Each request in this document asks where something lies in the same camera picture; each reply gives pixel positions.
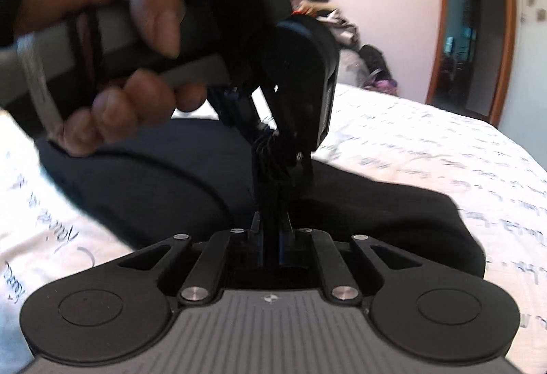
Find white script-print bed quilt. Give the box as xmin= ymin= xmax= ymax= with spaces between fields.
xmin=1 ymin=85 xmax=546 ymax=373

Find wooden door frame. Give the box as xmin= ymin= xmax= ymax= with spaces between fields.
xmin=426 ymin=0 xmax=517 ymax=126

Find black pants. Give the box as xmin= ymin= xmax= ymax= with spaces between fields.
xmin=36 ymin=119 xmax=486 ymax=277

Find pile of dark clothes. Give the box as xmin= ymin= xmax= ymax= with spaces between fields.
xmin=290 ymin=0 xmax=360 ymax=50

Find grey stuffed bag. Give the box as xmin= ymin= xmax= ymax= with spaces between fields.
xmin=337 ymin=49 xmax=370 ymax=88

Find person's left hand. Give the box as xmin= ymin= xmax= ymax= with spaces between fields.
xmin=14 ymin=0 xmax=207 ymax=156

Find black jacket on pile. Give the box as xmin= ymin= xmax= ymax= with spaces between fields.
xmin=359 ymin=44 xmax=391 ymax=80

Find purple plastic bag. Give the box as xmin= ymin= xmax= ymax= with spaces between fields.
xmin=362 ymin=79 xmax=399 ymax=97

